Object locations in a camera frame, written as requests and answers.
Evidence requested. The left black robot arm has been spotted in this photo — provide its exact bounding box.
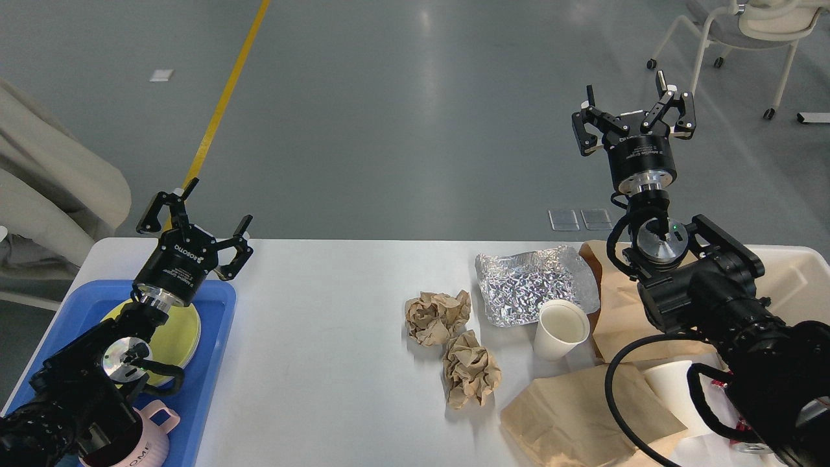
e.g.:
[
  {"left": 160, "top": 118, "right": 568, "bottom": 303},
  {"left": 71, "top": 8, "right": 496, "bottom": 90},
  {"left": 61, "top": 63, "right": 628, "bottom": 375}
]
[{"left": 2, "top": 178, "right": 253, "bottom": 466}]

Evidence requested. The crumpled brown paper ball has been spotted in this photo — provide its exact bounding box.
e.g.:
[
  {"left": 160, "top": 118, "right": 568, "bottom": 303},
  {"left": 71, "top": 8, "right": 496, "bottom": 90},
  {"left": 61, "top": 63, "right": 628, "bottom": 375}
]
[
  {"left": 404, "top": 290, "right": 471, "bottom": 346},
  {"left": 442, "top": 330, "right": 502, "bottom": 410}
]

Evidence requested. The upright white paper cup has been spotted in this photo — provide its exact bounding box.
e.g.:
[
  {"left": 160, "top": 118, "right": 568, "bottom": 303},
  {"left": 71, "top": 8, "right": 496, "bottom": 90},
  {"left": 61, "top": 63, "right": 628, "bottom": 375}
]
[{"left": 533, "top": 299, "right": 590, "bottom": 361}]

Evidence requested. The left floor socket plate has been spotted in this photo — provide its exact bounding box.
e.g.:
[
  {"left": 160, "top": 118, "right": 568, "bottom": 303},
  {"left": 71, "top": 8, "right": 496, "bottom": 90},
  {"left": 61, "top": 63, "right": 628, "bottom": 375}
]
[{"left": 548, "top": 209, "right": 580, "bottom": 232}]

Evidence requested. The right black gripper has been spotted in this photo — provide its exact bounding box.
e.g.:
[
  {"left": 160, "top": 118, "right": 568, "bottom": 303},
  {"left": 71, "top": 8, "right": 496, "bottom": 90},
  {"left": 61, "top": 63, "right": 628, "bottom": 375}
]
[{"left": 571, "top": 70, "right": 697, "bottom": 195}]

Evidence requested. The lying white paper cup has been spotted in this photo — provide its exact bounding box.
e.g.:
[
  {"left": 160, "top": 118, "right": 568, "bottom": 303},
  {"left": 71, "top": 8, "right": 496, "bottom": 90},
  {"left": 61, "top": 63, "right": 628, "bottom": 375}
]
[{"left": 643, "top": 360, "right": 713, "bottom": 437}]

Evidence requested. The white floor bar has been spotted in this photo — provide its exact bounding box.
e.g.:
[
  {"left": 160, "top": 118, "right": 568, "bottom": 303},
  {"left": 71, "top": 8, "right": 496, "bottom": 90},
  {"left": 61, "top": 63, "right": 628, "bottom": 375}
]
[{"left": 796, "top": 112, "right": 830, "bottom": 125}]

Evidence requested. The upper crumpled brown paper ball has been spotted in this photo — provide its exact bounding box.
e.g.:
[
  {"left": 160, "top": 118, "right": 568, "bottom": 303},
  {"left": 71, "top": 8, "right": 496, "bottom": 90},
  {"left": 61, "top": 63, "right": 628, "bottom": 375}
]
[{"left": 404, "top": 290, "right": 471, "bottom": 346}]

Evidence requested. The yellow plastic plate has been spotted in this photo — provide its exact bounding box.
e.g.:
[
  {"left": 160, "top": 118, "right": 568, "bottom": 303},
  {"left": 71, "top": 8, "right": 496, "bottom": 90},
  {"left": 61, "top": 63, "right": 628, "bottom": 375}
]
[{"left": 101, "top": 304, "right": 201, "bottom": 383}]

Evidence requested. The crushed red can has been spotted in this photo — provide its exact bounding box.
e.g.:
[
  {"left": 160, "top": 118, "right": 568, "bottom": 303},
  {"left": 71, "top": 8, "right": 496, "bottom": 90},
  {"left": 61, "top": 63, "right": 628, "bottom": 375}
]
[{"left": 729, "top": 414, "right": 772, "bottom": 455}]

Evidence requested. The large brown paper bag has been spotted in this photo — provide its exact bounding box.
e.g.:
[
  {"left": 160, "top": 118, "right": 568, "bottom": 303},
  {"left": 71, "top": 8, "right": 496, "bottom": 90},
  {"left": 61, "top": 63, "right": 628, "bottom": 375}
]
[{"left": 579, "top": 240, "right": 715, "bottom": 363}]

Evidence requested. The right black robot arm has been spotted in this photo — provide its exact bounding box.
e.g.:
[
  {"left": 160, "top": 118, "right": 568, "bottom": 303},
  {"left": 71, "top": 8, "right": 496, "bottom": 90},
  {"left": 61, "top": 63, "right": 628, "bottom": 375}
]
[{"left": 571, "top": 71, "right": 829, "bottom": 466}]

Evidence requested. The white office chair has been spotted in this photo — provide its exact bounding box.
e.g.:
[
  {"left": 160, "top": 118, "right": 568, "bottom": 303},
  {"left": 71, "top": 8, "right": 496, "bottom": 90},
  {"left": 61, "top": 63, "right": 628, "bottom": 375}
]
[{"left": 646, "top": 1, "right": 828, "bottom": 119}]

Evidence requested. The lower crumpled brown paper ball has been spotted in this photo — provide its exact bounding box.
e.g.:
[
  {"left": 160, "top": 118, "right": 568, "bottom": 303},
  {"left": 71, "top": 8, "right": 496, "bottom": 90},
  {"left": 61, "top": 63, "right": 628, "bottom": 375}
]
[{"left": 442, "top": 330, "right": 502, "bottom": 410}]

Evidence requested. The white plastic bin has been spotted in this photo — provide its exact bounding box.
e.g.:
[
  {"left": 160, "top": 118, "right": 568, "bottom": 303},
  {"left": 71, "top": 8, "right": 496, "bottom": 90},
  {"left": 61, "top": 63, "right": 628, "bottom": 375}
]
[{"left": 749, "top": 245, "right": 829, "bottom": 326}]

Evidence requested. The floor socket plate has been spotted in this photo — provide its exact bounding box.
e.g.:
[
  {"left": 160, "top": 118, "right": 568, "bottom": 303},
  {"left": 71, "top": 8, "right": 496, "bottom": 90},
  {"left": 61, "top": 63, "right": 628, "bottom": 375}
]
[
  {"left": 580, "top": 209, "right": 614, "bottom": 230},
  {"left": 548, "top": 209, "right": 580, "bottom": 232}
]

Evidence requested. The beige fabric cover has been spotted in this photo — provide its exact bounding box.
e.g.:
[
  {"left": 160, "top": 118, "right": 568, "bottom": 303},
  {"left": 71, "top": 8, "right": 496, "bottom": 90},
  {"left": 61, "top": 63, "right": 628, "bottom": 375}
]
[{"left": 1, "top": 80, "right": 132, "bottom": 280}]

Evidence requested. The crumpled aluminium foil sheet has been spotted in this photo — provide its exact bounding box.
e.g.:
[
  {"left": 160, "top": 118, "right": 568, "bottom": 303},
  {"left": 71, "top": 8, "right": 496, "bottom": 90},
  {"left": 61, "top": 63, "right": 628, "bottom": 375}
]
[{"left": 475, "top": 245, "right": 600, "bottom": 328}]

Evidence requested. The right floor socket plate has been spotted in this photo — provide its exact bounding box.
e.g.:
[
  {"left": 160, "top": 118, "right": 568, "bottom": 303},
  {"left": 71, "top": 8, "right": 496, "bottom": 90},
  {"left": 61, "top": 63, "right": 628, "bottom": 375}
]
[{"left": 580, "top": 209, "right": 614, "bottom": 230}]

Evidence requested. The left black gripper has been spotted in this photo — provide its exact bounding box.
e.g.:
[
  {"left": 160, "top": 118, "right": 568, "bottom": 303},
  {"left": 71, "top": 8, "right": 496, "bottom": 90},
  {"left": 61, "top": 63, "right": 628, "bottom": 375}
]
[{"left": 132, "top": 178, "right": 254, "bottom": 308}]

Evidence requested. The pink ceramic mug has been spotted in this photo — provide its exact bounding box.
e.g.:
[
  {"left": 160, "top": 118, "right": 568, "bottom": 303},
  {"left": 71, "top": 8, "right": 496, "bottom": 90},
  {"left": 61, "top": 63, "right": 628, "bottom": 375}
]
[{"left": 80, "top": 400, "right": 181, "bottom": 466}]

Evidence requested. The blue plastic tray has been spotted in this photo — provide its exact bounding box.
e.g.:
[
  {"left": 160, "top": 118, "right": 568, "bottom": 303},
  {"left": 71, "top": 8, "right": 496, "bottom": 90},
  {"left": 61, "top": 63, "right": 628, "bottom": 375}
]
[{"left": 2, "top": 279, "right": 237, "bottom": 466}]

